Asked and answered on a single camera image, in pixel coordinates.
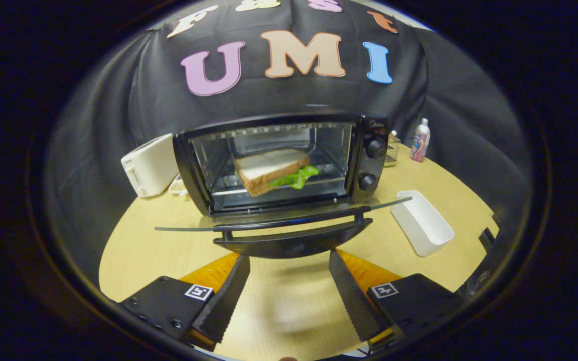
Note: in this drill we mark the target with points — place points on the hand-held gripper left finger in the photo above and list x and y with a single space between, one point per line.
226 301

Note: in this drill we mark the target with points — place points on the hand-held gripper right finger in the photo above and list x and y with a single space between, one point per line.
351 296

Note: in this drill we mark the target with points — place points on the black toaster oven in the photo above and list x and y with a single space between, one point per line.
369 165

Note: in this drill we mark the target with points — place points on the toast sandwich with green lettuce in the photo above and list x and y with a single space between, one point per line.
264 168

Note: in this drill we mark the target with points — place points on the white toaster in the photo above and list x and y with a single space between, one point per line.
148 165

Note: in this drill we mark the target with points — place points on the white plastic tray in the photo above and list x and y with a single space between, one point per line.
422 223

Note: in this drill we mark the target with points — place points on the small patterned dish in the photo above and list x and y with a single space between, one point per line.
178 186

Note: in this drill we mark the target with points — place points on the small black table clamp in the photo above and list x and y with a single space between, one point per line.
487 236

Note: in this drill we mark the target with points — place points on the white bottle with pink label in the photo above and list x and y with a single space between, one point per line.
420 143

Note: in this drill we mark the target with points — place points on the black backdrop cloth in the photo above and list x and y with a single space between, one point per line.
118 100

